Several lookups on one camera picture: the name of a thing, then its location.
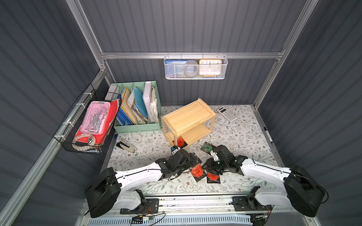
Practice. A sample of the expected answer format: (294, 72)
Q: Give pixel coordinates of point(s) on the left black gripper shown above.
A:
(191, 163)

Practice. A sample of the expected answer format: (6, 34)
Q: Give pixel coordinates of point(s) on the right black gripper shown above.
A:
(212, 165)

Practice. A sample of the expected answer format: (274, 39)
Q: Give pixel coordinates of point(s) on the red tea bag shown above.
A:
(212, 178)
(198, 173)
(181, 142)

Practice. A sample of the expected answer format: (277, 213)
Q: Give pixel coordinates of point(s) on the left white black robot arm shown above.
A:
(117, 189)

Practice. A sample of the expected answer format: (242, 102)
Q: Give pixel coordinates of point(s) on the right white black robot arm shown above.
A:
(293, 187)

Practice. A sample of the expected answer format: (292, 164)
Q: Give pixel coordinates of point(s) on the green tea bag right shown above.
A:
(207, 147)

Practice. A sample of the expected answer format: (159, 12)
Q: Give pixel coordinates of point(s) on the wooden two-tier shelf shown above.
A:
(191, 122)

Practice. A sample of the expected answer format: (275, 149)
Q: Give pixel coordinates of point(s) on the floral table mat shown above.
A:
(244, 136)

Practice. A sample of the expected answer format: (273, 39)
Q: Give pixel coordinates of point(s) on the white calculator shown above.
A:
(227, 114)

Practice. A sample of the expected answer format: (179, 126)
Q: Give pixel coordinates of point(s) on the black marker pen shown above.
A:
(268, 134)

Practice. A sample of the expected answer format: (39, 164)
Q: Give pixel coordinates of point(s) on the black white stapler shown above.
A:
(126, 147)

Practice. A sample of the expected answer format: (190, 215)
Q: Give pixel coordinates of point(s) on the loose paper stack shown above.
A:
(153, 103)

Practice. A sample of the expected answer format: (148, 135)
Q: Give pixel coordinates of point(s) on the green file organizer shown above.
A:
(124, 92)

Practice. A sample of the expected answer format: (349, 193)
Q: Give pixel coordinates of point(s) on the teal folder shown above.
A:
(139, 103)

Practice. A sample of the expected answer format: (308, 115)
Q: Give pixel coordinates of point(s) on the white binder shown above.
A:
(147, 97)

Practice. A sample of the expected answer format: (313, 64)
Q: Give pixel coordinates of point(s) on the blue books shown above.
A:
(123, 118)

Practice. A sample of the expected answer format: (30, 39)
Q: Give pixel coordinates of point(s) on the red folder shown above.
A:
(109, 123)

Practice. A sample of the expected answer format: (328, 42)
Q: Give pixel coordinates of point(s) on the clear tape roll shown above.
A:
(83, 142)

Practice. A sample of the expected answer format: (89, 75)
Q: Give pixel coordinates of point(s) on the blue box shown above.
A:
(174, 68)

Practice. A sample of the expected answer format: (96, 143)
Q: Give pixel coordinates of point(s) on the pink plastic case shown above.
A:
(95, 118)

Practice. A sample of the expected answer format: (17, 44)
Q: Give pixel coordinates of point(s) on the grey tape roll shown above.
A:
(191, 68)

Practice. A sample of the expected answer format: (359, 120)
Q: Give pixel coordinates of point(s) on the yellow white clock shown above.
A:
(210, 67)

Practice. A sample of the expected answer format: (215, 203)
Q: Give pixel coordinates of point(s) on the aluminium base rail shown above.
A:
(183, 203)

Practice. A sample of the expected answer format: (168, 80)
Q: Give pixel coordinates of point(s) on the white wire wall basket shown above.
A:
(197, 58)

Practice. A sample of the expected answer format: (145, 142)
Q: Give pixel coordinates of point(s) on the black wire basket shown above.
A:
(71, 126)

